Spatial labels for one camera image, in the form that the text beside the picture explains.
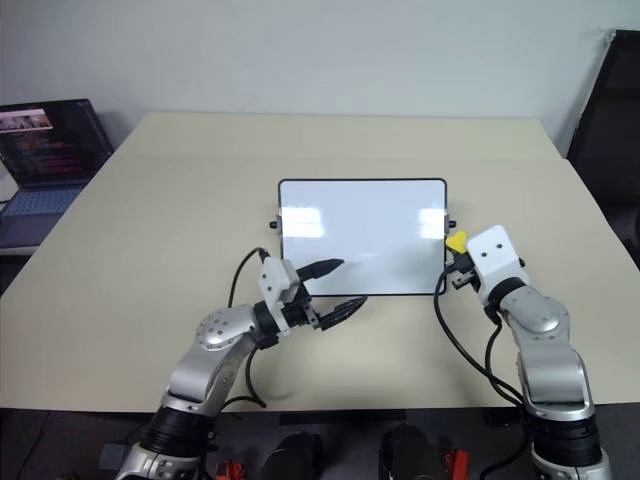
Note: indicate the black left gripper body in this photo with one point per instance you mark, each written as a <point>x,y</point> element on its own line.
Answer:
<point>300,312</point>

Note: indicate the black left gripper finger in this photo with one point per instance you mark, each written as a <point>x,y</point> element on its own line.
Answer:
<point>320,268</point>
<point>342,311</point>

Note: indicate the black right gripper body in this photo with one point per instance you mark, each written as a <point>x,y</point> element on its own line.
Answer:
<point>465,274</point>

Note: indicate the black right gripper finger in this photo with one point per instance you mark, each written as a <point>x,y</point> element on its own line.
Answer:
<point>452,257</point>

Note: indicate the yellow object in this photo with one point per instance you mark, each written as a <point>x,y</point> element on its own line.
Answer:
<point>456,242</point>

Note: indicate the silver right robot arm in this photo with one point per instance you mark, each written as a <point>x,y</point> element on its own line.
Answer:
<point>545,350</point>

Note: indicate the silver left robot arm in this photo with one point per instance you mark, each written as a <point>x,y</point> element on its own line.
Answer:
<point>215,350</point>

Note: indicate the dark rounded shape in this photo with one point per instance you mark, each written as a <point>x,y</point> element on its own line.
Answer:
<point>295,457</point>
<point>407,452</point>

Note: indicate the red orange clamp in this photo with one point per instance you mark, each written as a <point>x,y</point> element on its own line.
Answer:
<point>230,470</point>
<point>458,464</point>

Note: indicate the black chair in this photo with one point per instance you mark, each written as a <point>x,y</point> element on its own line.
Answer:
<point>605,130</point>

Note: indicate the small grey box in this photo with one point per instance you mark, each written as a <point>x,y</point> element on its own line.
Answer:
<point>112,454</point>

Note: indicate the open laptop with blue keyboard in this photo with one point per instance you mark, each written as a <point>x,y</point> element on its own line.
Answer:
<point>50,150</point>

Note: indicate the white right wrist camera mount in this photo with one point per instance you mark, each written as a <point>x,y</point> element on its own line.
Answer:
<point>492,260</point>

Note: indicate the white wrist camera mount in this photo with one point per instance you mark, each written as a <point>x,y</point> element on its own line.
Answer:
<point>492,260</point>
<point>275,280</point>

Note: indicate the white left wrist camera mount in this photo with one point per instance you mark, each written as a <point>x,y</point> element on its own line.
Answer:
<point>275,280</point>

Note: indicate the white whiteboard with black frame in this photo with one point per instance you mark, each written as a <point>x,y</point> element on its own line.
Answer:
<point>360,235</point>

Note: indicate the black table frame bar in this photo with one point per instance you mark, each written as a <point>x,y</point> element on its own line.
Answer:
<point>345,417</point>

